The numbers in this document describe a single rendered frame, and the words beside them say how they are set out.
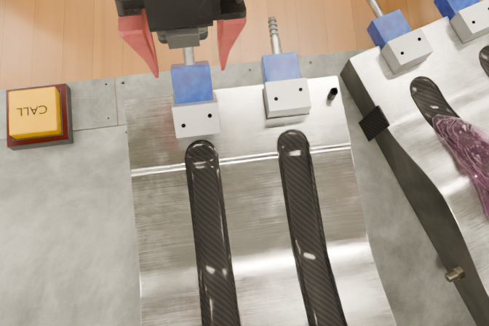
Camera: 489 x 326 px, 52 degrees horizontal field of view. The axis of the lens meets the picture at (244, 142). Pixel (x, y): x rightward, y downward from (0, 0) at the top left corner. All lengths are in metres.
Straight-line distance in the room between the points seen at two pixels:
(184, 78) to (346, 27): 0.30
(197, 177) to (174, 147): 0.04
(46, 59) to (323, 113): 0.39
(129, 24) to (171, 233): 0.25
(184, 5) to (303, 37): 0.43
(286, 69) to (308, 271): 0.23
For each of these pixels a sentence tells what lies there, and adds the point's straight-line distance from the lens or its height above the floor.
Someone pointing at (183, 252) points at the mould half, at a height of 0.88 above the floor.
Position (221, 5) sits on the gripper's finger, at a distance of 0.43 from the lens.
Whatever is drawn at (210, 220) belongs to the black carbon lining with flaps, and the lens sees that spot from 0.58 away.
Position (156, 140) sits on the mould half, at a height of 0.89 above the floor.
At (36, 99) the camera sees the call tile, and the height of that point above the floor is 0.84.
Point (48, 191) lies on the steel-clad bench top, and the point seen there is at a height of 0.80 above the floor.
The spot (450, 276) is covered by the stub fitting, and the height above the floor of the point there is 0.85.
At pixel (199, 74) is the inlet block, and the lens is 0.55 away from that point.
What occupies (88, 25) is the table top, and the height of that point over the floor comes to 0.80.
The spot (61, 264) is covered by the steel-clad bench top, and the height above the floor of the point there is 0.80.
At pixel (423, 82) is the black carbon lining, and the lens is 0.70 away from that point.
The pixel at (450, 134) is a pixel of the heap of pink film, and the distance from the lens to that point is 0.66.
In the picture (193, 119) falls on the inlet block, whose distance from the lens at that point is 0.55.
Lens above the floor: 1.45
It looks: 75 degrees down
